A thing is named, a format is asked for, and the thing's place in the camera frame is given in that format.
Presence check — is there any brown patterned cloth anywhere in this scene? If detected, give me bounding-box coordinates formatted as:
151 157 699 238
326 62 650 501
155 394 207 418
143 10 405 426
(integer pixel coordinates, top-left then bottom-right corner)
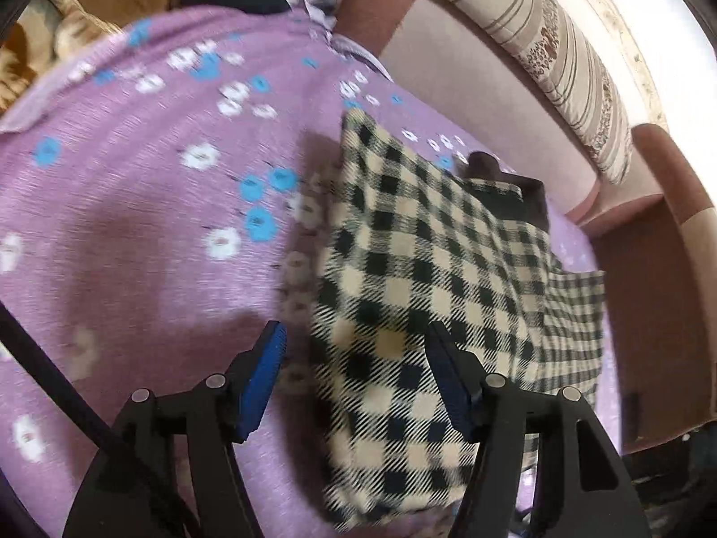
0 0 183 118

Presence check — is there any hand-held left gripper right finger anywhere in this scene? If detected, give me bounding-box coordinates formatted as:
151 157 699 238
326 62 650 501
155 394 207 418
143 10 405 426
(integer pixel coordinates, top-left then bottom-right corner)
428 321 654 538

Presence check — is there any black and cream checkered coat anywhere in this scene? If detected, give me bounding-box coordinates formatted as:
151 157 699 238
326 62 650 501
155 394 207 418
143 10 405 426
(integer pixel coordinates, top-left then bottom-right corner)
309 108 607 534

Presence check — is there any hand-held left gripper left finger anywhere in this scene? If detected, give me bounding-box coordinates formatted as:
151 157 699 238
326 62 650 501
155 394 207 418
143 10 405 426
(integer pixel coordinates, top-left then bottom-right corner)
63 321 288 538

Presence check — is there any striped floral cushion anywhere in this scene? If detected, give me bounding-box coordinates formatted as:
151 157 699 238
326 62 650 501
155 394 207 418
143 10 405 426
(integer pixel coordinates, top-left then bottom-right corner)
418 0 635 186

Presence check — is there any purple floral bed sheet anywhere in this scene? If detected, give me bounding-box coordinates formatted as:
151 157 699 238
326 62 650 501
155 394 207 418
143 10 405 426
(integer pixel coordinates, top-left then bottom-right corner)
0 2 613 538

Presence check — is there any black cable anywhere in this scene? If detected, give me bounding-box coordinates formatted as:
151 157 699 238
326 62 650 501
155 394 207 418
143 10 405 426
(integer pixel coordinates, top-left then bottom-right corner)
0 300 203 538

